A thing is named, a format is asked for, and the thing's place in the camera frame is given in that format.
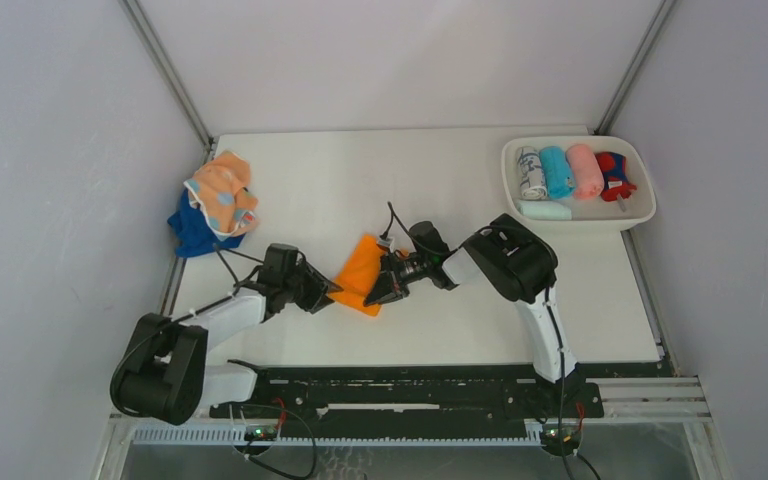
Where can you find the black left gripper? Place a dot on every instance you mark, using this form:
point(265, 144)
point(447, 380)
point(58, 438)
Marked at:
point(318, 287)

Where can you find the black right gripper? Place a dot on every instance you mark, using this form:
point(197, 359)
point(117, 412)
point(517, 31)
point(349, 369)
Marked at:
point(390, 281)

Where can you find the orange towel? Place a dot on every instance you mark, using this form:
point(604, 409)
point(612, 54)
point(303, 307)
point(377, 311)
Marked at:
point(359, 274)

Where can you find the light mint green towel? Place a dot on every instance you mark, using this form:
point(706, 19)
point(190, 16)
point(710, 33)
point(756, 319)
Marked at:
point(544, 210)

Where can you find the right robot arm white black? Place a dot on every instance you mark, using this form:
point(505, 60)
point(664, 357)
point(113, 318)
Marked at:
point(519, 265)

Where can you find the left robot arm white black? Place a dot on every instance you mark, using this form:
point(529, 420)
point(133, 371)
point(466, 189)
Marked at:
point(164, 374)

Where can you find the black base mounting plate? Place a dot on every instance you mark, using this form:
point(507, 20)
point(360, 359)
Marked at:
point(436, 431)

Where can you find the peach patterned towel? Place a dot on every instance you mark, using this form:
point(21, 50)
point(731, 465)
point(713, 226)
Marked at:
point(218, 191)

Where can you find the white patterned rolled towel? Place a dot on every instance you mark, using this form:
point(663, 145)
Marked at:
point(532, 183)

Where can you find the cyan rolled towel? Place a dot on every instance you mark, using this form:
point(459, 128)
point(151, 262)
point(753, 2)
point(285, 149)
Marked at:
point(560, 181)

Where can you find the pink rolled towel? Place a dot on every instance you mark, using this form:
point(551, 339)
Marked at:
point(584, 166)

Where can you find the red blue rolled towel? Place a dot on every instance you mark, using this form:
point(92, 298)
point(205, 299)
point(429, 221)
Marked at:
point(616, 183)

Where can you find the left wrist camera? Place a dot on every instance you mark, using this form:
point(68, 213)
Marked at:
point(279, 263)

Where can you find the aluminium frame rail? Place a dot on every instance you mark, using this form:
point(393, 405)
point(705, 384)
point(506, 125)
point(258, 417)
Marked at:
point(656, 401)

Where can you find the left corner aluminium post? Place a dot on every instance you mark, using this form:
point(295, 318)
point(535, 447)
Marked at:
point(154, 47)

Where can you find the corner aluminium post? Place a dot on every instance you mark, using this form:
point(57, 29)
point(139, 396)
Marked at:
point(154, 47)
point(644, 50)

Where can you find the right corner aluminium post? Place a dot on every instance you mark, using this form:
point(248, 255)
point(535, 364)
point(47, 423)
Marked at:
point(644, 50)

